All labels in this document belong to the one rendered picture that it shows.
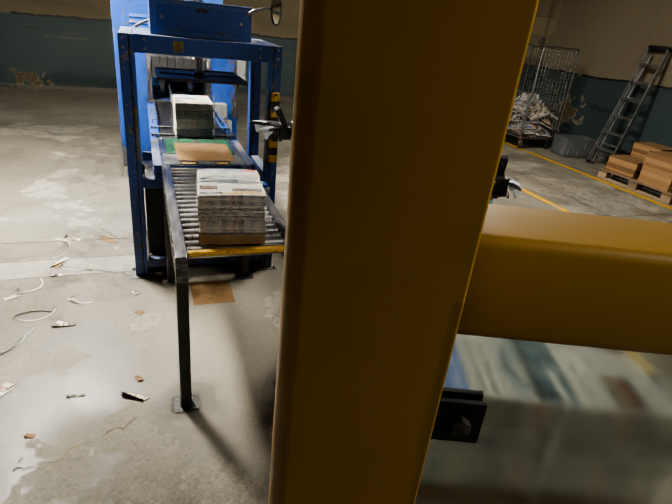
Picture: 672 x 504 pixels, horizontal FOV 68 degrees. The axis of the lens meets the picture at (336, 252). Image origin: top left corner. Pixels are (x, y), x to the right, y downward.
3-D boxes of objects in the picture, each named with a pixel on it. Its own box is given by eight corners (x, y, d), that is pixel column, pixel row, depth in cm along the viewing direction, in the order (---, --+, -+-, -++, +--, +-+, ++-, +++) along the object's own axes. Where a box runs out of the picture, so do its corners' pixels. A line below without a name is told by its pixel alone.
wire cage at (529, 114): (553, 149, 899) (582, 49, 827) (516, 149, 871) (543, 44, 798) (511, 134, 1001) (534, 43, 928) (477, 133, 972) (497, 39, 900)
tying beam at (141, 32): (281, 63, 311) (282, 46, 307) (118, 51, 279) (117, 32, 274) (259, 53, 368) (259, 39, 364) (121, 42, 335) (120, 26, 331)
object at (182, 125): (214, 138, 388) (214, 104, 377) (175, 137, 378) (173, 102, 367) (208, 127, 420) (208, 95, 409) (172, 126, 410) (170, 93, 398)
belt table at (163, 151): (255, 178, 337) (255, 164, 333) (153, 179, 315) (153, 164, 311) (237, 151, 396) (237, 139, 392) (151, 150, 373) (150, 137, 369)
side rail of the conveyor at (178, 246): (188, 282, 207) (187, 257, 202) (175, 283, 205) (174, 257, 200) (170, 182, 319) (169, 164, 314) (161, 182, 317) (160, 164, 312)
